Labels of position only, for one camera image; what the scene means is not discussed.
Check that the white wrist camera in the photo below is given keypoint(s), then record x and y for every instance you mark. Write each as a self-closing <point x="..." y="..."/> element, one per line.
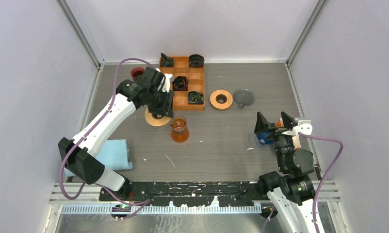
<point x="166" y="83"/>
<point x="300" y="126"/>

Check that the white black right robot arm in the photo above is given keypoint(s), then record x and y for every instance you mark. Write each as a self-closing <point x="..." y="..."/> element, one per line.
<point x="290" y="188"/>

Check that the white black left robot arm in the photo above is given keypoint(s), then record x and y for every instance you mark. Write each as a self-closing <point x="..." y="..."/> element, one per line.
<point x="90" y="140"/>

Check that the black dripper middle compartment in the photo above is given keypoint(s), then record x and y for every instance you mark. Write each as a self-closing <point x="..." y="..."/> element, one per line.
<point x="180" y="83"/>

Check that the light blue folded cloth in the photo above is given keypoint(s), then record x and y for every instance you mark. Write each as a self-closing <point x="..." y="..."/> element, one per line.
<point x="114" y="154"/>

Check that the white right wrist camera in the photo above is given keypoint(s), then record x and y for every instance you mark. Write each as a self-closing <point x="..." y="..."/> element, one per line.
<point x="300" y="126"/>

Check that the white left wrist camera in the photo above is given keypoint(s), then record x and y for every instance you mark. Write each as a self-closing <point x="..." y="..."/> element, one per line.
<point x="166" y="83"/>

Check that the wooden ring dripper stand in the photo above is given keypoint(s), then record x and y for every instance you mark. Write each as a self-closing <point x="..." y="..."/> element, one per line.
<point x="156" y="120"/>

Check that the black dripper top-left compartment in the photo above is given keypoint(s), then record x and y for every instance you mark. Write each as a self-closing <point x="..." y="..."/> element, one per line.
<point x="166" y="61"/>

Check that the black dripper top-right compartment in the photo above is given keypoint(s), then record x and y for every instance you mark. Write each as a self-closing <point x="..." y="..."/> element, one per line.
<point x="196" y="61"/>

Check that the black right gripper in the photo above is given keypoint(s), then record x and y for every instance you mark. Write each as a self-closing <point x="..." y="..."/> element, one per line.
<point x="262" y="124"/>

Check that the orange glass carafe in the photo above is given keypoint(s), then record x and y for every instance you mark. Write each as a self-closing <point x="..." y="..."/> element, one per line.
<point x="179" y="130"/>

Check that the orange coffee filter box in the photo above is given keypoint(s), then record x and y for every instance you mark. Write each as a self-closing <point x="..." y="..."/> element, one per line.
<point x="295" y="139"/>

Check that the clear grey ribbed dripper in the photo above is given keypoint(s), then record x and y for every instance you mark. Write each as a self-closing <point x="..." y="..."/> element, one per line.
<point x="243" y="97"/>

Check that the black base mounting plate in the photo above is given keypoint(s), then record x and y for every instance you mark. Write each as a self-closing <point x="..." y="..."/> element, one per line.
<point x="195" y="194"/>

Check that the red black carafe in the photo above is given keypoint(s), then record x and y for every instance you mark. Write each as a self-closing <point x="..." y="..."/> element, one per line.
<point x="136" y="73"/>

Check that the orange compartment tray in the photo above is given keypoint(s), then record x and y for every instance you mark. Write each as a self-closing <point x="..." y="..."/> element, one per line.
<point x="196" y="79"/>

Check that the blue ribbed dripper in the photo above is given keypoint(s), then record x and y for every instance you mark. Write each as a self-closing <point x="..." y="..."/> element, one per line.
<point x="265" y="138"/>

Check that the wooden ring holder right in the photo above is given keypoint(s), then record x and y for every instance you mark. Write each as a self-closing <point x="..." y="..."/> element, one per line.
<point x="221" y="99"/>

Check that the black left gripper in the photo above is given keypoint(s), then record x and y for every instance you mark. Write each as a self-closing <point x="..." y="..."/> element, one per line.
<point x="166" y="109"/>

